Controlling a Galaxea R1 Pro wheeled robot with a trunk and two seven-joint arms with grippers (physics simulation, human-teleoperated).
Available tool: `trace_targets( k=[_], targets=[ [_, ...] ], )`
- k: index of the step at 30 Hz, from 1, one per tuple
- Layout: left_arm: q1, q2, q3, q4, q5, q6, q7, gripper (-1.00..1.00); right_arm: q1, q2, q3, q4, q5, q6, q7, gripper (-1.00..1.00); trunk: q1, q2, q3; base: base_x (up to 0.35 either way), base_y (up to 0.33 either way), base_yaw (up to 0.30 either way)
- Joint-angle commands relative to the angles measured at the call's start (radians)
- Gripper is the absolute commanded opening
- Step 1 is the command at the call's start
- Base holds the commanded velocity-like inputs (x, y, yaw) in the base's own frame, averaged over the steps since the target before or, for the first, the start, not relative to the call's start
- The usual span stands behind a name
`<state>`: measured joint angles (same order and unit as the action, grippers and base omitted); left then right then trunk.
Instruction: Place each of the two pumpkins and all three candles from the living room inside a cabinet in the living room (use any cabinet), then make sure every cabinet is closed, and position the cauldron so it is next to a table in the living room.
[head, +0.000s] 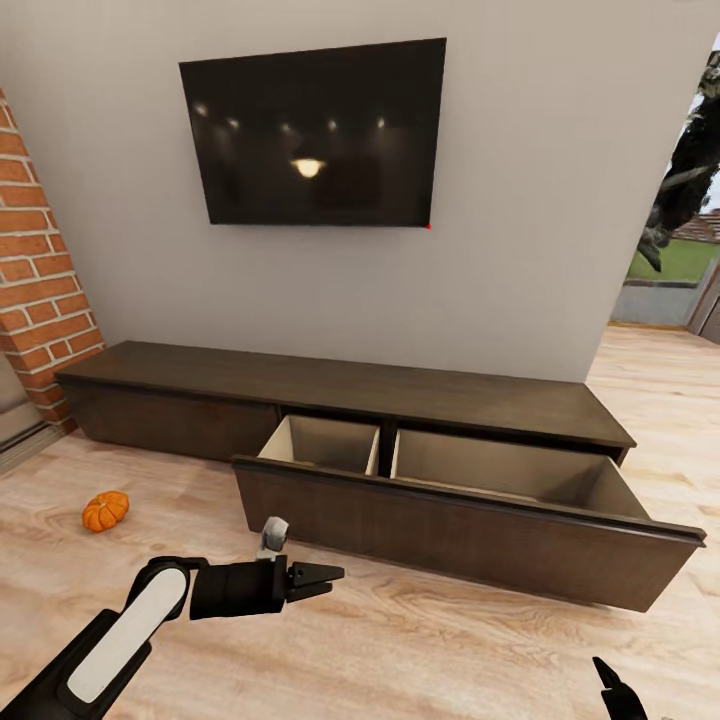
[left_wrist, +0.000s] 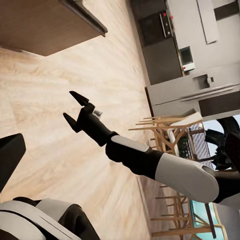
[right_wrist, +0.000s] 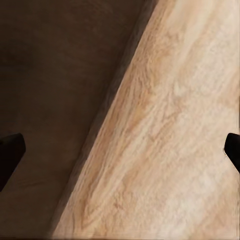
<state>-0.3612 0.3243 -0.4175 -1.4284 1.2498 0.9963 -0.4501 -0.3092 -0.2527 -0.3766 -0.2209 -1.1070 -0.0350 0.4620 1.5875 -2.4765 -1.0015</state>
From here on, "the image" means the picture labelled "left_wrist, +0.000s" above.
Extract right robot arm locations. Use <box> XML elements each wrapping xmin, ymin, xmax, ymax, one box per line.
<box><xmin>63</xmin><ymin>90</ymin><xmax>240</xmax><ymax>211</ymax></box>

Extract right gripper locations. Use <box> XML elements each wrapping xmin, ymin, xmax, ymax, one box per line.
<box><xmin>63</xmin><ymin>90</ymin><xmax>105</xmax><ymax>139</ymax></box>

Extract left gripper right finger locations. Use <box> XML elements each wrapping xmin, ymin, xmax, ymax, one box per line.
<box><xmin>224</xmin><ymin>133</ymin><xmax>240</xmax><ymax>172</ymax></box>

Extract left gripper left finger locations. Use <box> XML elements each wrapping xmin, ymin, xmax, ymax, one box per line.
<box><xmin>0</xmin><ymin>133</ymin><xmax>26</xmax><ymax>193</ymax></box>

